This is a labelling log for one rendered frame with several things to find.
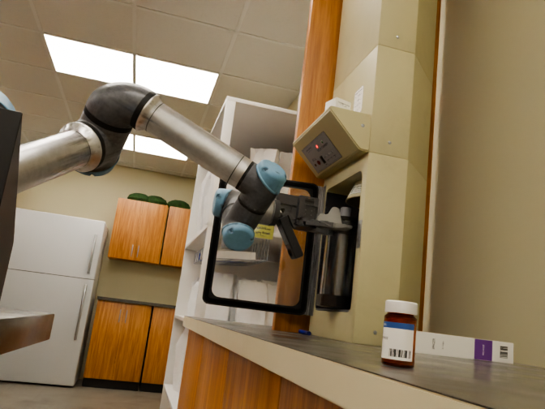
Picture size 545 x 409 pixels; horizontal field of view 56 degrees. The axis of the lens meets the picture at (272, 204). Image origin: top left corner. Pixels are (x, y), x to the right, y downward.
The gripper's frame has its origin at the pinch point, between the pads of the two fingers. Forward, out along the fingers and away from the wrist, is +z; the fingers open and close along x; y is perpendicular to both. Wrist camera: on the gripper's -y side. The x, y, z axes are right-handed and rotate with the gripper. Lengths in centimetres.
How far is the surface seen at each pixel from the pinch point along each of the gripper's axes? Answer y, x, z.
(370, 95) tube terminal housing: 35.1, -11.8, -0.6
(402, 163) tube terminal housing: 17.7, -13.9, 9.1
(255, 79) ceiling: 143, 215, 6
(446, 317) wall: -17.7, 14.8, 42.9
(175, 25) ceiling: 142, 167, -56
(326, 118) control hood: 26.9, -9.5, -11.1
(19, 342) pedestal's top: -32, -58, -63
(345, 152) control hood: 20.0, -6.9, -4.1
